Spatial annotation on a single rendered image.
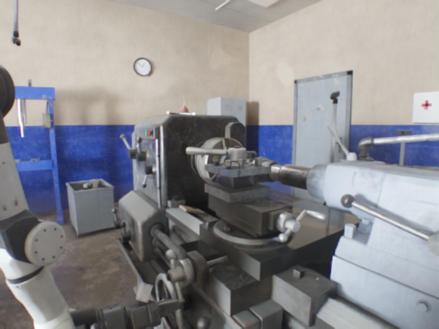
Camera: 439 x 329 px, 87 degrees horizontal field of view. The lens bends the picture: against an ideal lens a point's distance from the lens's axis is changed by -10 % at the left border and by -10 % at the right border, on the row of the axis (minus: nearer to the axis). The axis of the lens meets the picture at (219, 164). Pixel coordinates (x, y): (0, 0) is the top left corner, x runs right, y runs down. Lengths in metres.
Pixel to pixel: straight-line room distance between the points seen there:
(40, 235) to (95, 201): 2.80
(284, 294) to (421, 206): 0.38
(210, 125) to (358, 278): 1.06
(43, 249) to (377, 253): 0.69
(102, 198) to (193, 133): 2.12
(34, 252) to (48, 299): 0.12
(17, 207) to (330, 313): 0.68
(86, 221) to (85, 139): 1.65
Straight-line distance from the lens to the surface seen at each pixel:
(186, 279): 0.73
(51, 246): 0.54
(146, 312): 0.69
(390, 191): 0.70
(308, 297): 0.68
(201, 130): 1.42
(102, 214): 3.37
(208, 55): 5.46
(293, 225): 0.70
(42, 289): 0.59
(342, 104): 4.32
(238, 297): 0.70
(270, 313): 0.73
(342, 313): 0.70
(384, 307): 0.72
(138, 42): 4.95
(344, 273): 0.74
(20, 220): 0.51
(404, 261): 0.68
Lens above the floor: 1.26
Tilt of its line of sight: 8 degrees down
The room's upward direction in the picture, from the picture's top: straight up
